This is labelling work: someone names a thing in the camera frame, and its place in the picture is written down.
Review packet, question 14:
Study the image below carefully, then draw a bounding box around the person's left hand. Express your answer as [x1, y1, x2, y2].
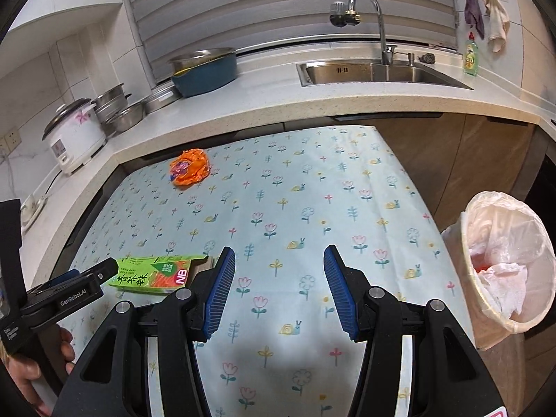
[9, 326, 76, 415]

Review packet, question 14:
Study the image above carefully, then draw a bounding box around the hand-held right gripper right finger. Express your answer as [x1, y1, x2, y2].
[322, 244, 507, 417]

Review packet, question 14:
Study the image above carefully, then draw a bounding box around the wooden base cabinet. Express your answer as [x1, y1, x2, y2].
[374, 113, 543, 231]

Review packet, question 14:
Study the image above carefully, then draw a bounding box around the white rice cooker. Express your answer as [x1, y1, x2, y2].
[42, 98, 107, 177]

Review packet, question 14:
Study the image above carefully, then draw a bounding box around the green dish soap bottle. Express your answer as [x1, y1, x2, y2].
[463, 32, 479, 75]

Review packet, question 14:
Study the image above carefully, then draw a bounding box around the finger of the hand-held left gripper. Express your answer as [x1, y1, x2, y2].
[41, 269, 83, 289]
[76, 257, 119, 289]

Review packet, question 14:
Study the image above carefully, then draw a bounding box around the trash bin with white liner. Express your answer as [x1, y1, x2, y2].
[441, 190, 556, 417]

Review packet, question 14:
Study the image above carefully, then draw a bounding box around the beige hanging rag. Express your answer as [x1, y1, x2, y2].
[482, 0, 511, 55]

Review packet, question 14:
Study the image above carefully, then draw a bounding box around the blue plastic basin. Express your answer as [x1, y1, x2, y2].
[169, 54, 239, 98]

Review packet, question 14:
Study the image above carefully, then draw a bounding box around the grey window blind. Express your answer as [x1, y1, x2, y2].
[117, 0, 459, 83]

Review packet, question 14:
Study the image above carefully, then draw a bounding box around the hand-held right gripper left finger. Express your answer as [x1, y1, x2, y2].
[52, 247, 237, 417]

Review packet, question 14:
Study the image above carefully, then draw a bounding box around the large steel bowl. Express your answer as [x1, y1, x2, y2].
[169, 48, 236, 72]

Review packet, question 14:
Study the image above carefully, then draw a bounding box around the purple hanging rag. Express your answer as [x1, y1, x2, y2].
[464, 0, 485, 38]

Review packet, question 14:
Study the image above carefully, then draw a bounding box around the wall socket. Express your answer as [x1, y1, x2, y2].
[0, 126, 22, 157]

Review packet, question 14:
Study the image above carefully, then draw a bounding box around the floral tablecloth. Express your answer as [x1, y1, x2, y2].
[56, 125, 479, 417]

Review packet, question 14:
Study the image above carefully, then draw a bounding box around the crumpled white tissue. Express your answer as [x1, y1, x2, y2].
[475, 262, 529, 319]

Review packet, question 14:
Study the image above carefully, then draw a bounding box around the crumpled orange snack wrapper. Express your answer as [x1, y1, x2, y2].
[169, 148, 210, 187]

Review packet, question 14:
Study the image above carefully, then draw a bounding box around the green snack box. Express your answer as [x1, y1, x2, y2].
[108, 255, 211, 296]

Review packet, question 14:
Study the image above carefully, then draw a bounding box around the small steel bowl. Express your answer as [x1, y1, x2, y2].
[104, 102, 146, 137]

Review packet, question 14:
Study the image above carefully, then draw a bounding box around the steel steamer pot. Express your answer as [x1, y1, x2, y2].
[91, 83, 133, 122]

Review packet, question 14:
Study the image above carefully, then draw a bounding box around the chrome kitchen faucet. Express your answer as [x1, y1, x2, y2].
[328, 0, 398, 65]

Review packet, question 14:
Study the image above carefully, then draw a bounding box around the stainless steel sink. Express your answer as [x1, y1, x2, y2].
[296, 60, 474, 91]

